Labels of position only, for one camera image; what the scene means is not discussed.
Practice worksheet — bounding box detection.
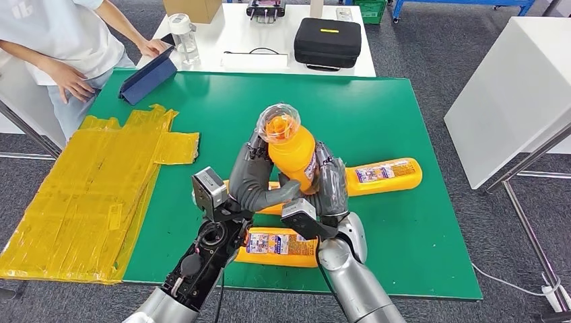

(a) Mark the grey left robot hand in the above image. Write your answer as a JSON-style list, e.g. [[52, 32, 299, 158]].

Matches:
[[227, 129, 302, 214]]

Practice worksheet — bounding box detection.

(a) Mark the person's left hand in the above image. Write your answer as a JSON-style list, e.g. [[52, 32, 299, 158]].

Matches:
[[137, 38, 170, 59]]

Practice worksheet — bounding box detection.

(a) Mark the person's right hand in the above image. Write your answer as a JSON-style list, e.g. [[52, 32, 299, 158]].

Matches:
[[48, 62, 97, 105]]

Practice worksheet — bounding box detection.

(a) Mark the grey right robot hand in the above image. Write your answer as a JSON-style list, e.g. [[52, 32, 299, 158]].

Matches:
[[308, 141, 349, 219]]

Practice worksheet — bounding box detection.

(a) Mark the orange detergent bottle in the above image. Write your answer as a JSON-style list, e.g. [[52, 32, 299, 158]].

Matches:
[[235, 227, 320, 268], [222, 179, 286, 217], [345, 157, 424, 198], [255, 103, 318, 194]]

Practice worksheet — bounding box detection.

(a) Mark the clear water bottle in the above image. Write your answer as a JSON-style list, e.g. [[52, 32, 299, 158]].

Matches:
[[168, 13, 201, 68]]

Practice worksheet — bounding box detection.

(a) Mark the blue tablet case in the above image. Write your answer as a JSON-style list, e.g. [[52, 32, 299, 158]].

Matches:
[[118, 44, 178, 106]]

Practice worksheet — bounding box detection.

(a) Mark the person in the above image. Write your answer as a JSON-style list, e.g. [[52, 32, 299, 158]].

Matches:
[[0, 0, 170, 143]]

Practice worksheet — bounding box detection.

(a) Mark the white side table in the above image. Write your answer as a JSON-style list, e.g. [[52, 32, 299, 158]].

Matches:
[[444, 16, 571, 190], [0, 53, 68, 150]]

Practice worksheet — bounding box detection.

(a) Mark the brown cardboard box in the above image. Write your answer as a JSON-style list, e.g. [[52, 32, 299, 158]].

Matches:
[[162, 0, 223, 24]]

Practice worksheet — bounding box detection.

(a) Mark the green table mat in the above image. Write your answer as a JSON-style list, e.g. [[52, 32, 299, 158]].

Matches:
[[87, 68, 484, 301]]

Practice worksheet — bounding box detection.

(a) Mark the black controller device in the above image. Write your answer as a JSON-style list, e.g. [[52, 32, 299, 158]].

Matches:
[[245, 0, 287, 23]]

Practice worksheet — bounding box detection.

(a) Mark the yellow taped cardboard sheet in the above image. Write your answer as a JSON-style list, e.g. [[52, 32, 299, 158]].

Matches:
[[0, 104, 200, 285]]

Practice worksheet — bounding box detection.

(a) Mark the black carrying case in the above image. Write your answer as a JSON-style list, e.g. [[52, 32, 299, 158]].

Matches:
[[293, 17, 363, 72]]

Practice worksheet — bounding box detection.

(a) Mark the green plastic crate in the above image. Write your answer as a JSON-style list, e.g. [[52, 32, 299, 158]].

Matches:
[[352, 0, 388, 26]]

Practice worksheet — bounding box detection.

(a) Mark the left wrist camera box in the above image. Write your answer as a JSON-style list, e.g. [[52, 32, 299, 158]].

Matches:
[[191, 166, 229, 223]]

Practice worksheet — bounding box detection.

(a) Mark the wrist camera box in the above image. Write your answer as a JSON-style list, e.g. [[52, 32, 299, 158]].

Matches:
[[281, 198, 339, 242], [191, 166, 229, 223]]

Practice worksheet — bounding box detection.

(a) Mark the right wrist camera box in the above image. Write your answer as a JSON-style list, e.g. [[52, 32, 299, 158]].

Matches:
[[281, 198, 339, 242]]

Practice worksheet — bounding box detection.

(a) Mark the metal table leg frame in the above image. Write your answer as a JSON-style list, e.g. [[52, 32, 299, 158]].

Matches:
[[483, 120, 571, 313], [0, 100, 62, 159]]

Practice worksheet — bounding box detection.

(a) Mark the grey floor rail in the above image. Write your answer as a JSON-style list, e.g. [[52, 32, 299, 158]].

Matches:
[[517, 170, 571, 180], [0, 152, 57, 162]]

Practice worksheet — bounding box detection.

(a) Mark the thin black cable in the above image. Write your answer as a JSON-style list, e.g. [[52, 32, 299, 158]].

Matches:
[[223, 46, 289, 56]]

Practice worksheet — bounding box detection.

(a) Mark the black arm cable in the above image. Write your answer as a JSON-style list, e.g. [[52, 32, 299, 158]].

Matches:
[[213, 269, 226, 323]]

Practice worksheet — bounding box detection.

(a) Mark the white floor cable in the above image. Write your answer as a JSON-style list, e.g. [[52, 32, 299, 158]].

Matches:
[[471, 262, 561, 299]]

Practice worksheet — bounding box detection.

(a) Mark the blue rack frame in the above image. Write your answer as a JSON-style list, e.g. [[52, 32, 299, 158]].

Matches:
[[391, 0, 536, 23]]

